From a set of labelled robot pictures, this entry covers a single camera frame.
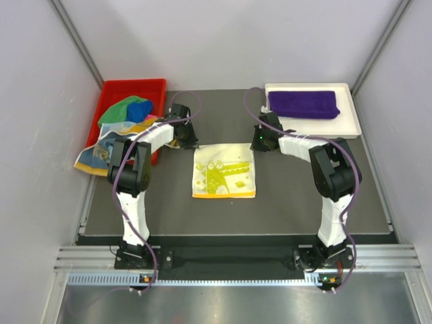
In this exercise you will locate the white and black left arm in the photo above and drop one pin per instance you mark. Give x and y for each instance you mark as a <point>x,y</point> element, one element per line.
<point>130,175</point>

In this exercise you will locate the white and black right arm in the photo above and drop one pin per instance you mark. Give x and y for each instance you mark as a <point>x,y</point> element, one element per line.
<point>336,178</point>

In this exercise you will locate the red plastic bin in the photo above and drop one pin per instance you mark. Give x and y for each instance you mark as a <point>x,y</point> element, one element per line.
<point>94,159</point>

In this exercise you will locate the white plastic tray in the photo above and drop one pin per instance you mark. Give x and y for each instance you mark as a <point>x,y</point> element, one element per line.
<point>345,125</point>

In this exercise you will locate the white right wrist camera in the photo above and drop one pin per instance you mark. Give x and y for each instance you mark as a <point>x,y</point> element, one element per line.
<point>264,110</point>

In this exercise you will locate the pink towel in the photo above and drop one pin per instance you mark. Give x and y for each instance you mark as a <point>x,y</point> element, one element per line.
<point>150,116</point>

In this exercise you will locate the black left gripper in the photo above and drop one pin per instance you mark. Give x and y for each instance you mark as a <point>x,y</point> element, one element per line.
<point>191,143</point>

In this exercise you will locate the blue towel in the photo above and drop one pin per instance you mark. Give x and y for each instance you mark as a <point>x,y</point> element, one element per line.
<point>138,111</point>

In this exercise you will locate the purple towel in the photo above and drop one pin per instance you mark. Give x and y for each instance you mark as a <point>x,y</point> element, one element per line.
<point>304,104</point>

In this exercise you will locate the lime green print towel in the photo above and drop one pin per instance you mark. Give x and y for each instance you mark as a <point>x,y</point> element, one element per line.
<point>224,171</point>

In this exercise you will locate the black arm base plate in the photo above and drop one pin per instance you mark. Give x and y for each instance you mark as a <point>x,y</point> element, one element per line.
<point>292,258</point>

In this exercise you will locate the grey slotted cable duct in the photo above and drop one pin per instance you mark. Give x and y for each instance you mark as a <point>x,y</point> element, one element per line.
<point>142,280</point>

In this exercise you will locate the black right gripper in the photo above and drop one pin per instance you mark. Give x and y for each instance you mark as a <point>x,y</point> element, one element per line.
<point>255,146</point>

